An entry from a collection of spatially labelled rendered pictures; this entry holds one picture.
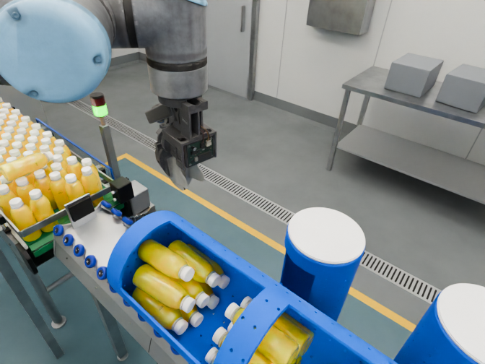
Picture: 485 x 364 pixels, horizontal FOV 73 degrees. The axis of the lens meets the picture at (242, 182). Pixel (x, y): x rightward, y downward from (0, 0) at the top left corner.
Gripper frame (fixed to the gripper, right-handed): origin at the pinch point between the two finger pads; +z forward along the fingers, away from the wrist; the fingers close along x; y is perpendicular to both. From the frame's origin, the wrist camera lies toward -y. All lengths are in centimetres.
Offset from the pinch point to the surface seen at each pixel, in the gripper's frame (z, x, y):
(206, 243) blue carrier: 26.1, 7.6, -3.0
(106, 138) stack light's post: 46, 19, -106
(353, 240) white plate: 44, 58, 15
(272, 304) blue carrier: 24.5, 7.7, 21.9
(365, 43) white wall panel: 47, 307, -135
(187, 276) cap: 33.4, 0.3, -1.7
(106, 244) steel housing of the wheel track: 56, -7, -48
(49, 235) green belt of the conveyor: 59, -22, -70
